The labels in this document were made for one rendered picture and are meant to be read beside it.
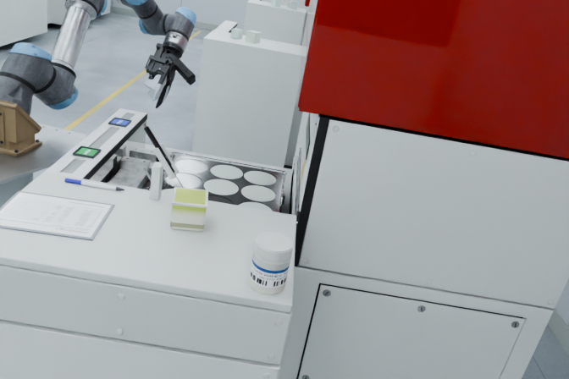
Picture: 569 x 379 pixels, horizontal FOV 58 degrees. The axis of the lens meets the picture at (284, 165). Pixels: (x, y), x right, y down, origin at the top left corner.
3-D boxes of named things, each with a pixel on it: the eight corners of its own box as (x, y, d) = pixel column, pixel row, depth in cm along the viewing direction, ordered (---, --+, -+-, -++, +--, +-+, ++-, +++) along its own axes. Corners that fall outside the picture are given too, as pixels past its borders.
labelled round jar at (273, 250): (285, 276, 100) (294, 234, 97) (284, 298, 94) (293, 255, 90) (250, 269, 100) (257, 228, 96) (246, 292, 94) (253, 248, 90)
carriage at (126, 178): (157, 166, 162) (158, 157, 161) (118, 222, 129) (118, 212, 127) (132, 162, 162) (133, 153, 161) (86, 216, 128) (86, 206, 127)
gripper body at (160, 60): (147, 80, 171) (160, 51, 175) (172, 87, 171) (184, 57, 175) (143, 68, 164) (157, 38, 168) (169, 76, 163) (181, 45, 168)
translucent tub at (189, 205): (205, 216, 116) (208, 189, 114) (204, 233, 109) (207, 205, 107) (172, 212, 115) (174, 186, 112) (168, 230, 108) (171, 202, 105)
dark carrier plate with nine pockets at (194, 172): (283, 174, 162) (283, 173, 162) (276, 228, 130) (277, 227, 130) (175, 156, 161) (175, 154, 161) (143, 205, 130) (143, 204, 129)
